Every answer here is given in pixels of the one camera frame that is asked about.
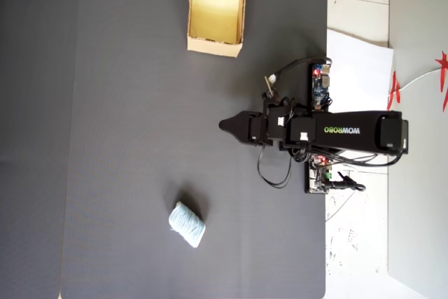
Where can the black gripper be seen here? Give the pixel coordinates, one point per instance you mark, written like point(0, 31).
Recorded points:
point(255, 129)

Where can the light blue yarn-wrapped block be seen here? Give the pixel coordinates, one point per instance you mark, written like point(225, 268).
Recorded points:
point(186, 224)

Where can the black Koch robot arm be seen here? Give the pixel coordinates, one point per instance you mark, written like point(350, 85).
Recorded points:
point(343, 131)

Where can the open cardboard box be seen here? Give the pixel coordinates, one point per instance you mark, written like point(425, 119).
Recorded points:
point(213, 48)

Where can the blue microcontroller board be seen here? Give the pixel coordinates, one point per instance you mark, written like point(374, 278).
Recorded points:
point(319, 87)

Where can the large black foam mat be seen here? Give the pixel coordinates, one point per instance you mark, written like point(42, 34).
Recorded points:
point(140, 120)

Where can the motor driver circuit board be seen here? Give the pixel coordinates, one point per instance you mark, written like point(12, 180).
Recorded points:
point(316, 176)

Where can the yellow foam pad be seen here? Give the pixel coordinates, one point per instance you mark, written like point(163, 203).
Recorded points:
point(214, 15)

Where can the black barrel power plug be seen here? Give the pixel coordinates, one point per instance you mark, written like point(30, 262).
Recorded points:
point(344, 185)

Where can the white paper sheet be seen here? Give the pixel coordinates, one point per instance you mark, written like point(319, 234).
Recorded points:
point(357, 78)

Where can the red paper strip cutout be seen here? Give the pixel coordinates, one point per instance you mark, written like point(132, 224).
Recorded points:
point(395, 85)

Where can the grey white board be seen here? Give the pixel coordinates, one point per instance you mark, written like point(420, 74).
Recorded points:
point(420, 190)

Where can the narrow black foam mat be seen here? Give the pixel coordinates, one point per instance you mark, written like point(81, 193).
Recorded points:
point(31, 138)

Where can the red paper star cutout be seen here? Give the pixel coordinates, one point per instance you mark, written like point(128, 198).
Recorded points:
point(444, 68)

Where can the small camera circuit board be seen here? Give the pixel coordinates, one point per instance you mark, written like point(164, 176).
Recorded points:
point(270, 85)

